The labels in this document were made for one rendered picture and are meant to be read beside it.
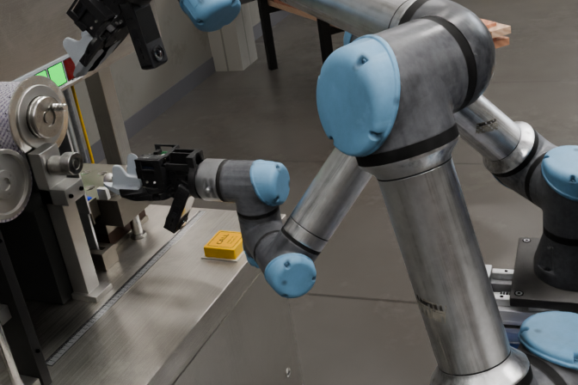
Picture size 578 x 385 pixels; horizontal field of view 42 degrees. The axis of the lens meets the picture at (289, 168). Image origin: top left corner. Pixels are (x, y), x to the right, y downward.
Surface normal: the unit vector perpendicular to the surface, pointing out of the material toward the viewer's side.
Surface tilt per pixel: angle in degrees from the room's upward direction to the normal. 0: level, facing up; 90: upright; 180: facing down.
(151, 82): 90
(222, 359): 90
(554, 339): 8
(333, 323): 0
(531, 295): 0
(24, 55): 90
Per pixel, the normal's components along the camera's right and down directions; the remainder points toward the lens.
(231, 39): -0.33, 0.44
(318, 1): -0.79, 0.29
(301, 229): -0.33, -0.06
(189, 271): -0.15, -0.90
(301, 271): 0.32, 0.35
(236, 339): 0.91, 0.04
